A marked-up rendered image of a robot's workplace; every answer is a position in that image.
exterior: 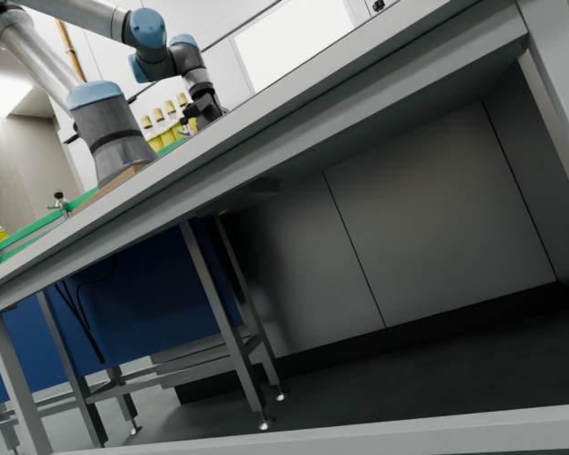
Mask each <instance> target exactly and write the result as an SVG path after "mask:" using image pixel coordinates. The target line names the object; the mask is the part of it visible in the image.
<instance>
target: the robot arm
mask: <svg viewBox="0 0 569 455"><path fill-rule="evenodd" d="M23 6H25V7H27V8H30V9H33V10H34V11H37V12H39V13H42V14H46V15H49V16H51V17H53V18H56V19H59V20H61V21H63V22H65V23H70V24H72V25H75V26H78V27H79V28H82V29H84V30H87V31H90V32H92V33H96V34H98V35H101V36H104V37H106V38H108V39H110V40H113V41H116V42H120V43H123V44H124V45H127V46H129V47H132V48H135V53H133V54H130V55H128V57H127V59H128V63H129V66H130V69H131V71H132V74H133V76H134V79H135V81H136V82H137V83H139V84H143V83H148V82H150V83H153V82H154V81H157V80H162V79H169V78H174V77H178V76H182V80H183V82H184V85H185V89H186V90H187V91H188V93H189V95H190V97H191V100H192V101H193V102H191V103H189V104H188V105H187V106H186V108H184V109H183V111H182V114H183V115H184V117H185V118H186V119H187V120H188V119H190V118H192V117H196V119H195V121H197V125H196V128H197V133H198V132H199V131H200V130H201V129H203V128H204V127H206V126H207V125H209V124H211V123H212V122H214V121H215V120H217V119H218V118H220V117H221V116H223V115H225V114H226V113H228V111H229V109H227V108H225V107H222V106H221V104H220V102H219V98H218V95H217V93H215V92H216V91H215V88H214V87H213V86H214V84H213V81H212V79H211V76H210V73H209V71H208V69H207V67H206V64H205V62H204V59H203V58H202V55H201V49H200V48H199V46H198V44H197V42H196V41H195V39H194V38H193V37H192V36H191V35H190V34H188V33H180V34H178V35H177V36H173V37H172V38H171V40H170V42H169V46H170V47H167V31H166V26H165V21H164V19H163V17H162V16H161V15H160V14H159V13H158V12H157V11H155V10H154V9H153V8H150V7H144V8H143V7H140V8H137V9H136V10H134V11H131V10H129V9H126V8H124V7H122V6H120V5H116V4H113V3H111V2H109V1H107V0H0V49H5V50H6V51H7V52H8V53H9V54H10V55H11V56H12V57H13V58H14V59H15V60H16V61H17V62H18V63H19V64H20V65H21V66H22V67H23V69H24V70H25V71H26V72H27V73H28V74H29V75H30V76H31V77H32V78H33V79H34V80H35V81H36V82H37V83H38V84H39V85H40V86H41V87H42V89H43V90H44V91H45V92H46V93H47V94H48V95H49V96H50V97H51V98H52V99H53V100H54V101H55V102H56V103H57V104H58V105H59V106H60V107H61V109H62V110H63V111H64V112H65V113H66V114H67V115H68V116H69V117H70V118H71V119H72V129H73V130H74V131H75V132H76V133H77V134H78V135H79V136H80V138H81V139H82V140H83V141H84V142H85V143H86V145H87V147H88V149H89V151H90V153H91V155H92V157H93V159H94V162H95V167H96V174H97V179H98V190H101V189H102V188H104V187H105V186H106V185H108V184H109V183H110V182H112V180H114V179H115V178H116V177H118V176H119V175H120V174H122V173H123V172H125V171H126V170H127V169H129V168H130V167H131V166H135V165H146V164H150V163H152V162H153V161H155V160H156V159H158V158H159V157H160V155H159V154H158V153H157V152H156V151H155V150H154V149H153V148H152V147H151V146H150V145H149V144H148V143H147V142H146V140H145V137H144V135H143V133H142V131H141V129H140V127H139V125H138V123H137V122H136V119H135V116H134V114H133V112H132V110H131V108H130V106H129V105H128V103H127V101H126V98H125V96H124V95H125V93H124V92H122V90H121V88H120V87H119V86H118V85H117V83H116V82H113V81H110V80H96V81H91V82H88V83H85V82H84V81H83V80H82V79H81V78H80V77H79V76H78V75H77V74H76V73H75V72H74V71H73V70H72V68H71V67H70V66H69V65H68V64H67V63H66V62H65V61H64V60H63V59H62V58H61V57H60V55H59V54H58V53H57V52H56V51H55V50H54V49H53V48H52V47H51V46H50V45H49V44H48V43H47V42H46V41H45V40H44V39H43V38H42V37H41V35H40V34H38V33H37V32H36V31H35V30H34V21H33V18H32V17H31V16H30V15H29V14H28V13H27V12H26V11H25V10H24V9H23Z"/></svg>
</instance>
